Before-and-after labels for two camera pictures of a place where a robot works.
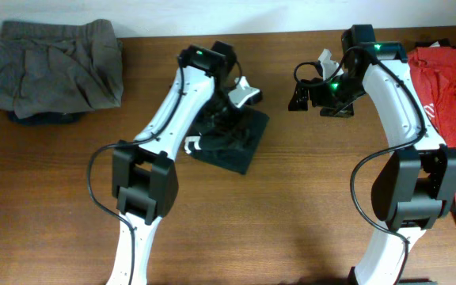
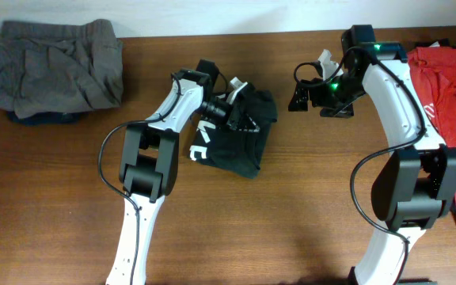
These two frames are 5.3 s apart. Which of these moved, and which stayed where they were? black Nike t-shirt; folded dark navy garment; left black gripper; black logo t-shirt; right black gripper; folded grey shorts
Moved: black Nike t-shirt; left black gripper
Stayed: black logo t-shirt; folded dark navy garment; right black gripper; folded grey shorts
